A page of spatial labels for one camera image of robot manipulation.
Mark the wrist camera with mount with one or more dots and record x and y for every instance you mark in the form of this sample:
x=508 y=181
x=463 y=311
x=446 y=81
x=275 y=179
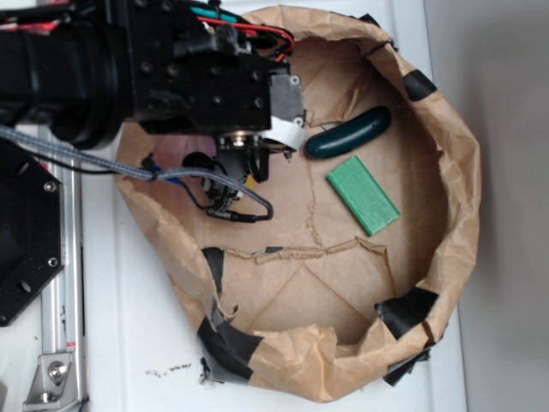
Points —
x=237 y=164

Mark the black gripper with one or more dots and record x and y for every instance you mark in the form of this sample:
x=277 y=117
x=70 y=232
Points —
x=197 y=69

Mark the aluminium extrusion rail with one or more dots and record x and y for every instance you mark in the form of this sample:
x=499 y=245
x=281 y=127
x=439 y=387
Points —
x=62 y=301

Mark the silver corner bracket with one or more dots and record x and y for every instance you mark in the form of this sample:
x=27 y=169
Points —
x=54 y=384

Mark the green rectangular block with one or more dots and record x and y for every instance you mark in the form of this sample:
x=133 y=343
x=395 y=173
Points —
x=363 y=195

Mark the brown paper bag tray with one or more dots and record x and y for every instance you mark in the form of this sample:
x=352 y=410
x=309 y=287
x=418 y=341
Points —
x=308 y=303

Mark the dark green toy cucumber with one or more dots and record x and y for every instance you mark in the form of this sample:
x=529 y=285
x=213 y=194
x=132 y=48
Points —
x=350 y=135

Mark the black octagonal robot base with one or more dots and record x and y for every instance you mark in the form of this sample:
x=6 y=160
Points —
x=31 y=230

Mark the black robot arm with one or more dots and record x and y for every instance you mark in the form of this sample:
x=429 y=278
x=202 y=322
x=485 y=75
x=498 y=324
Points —
x=84 y=68

